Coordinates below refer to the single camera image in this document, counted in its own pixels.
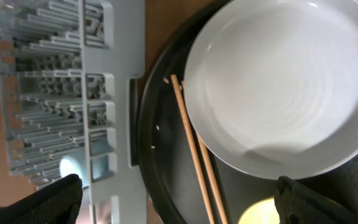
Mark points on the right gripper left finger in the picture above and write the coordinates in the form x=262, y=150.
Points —
x=58, y=202

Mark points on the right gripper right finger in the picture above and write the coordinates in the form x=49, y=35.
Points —
x=297, y=204

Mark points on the yellow bowl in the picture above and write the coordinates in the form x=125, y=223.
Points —
x=261, y=212

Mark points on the blue cup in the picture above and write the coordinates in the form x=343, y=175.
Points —
x=75, y=163

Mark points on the wooden chopstick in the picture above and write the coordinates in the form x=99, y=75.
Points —
x=212, y=180
x=192, y=145

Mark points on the grey plate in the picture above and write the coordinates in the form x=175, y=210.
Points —
x=271, y=86

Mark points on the grey dishwasher rack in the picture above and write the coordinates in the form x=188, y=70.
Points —
x=68, y=78

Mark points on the round black tray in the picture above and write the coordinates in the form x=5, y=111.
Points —
x=164, y=154

